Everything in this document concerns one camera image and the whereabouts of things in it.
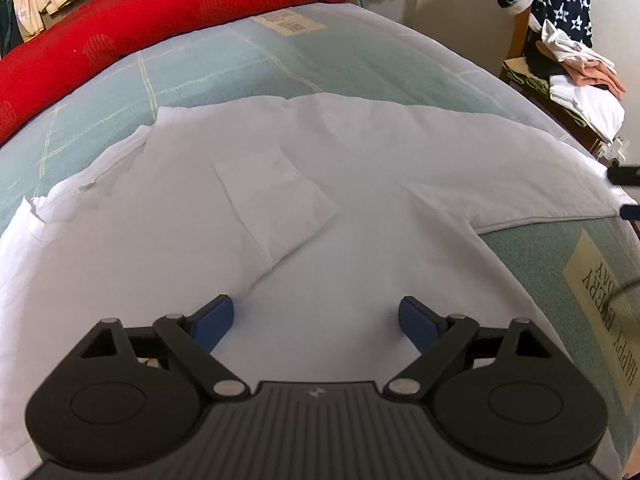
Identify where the white t-shirt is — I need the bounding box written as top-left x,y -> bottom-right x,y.
1,94 -> 624,479

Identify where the teal plaid bed blanket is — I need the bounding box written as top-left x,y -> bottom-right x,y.
1,4 -> 639,476

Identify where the pile of folded clothes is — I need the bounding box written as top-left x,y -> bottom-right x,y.
500,14 -> 626,153

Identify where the red quilt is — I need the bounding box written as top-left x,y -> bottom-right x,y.
1,0 -> 347,141

